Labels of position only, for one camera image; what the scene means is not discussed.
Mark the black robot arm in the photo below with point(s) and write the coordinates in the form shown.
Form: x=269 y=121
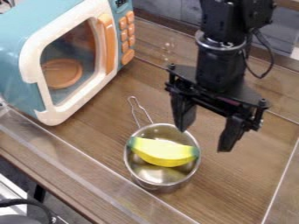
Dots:
x=233 y=21

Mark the silver pot with handle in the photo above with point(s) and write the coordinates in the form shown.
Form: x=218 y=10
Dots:
x=154 y=177

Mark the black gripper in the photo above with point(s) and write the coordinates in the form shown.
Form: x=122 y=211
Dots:
x=214 y=85

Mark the blue toy microwave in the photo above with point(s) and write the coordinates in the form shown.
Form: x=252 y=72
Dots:
x=64 y=48

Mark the clear acrylic barrier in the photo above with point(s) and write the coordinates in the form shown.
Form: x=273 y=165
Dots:
x=96 y=191

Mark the yellow toy banana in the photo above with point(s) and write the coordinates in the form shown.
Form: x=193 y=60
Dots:
x=164 y=153

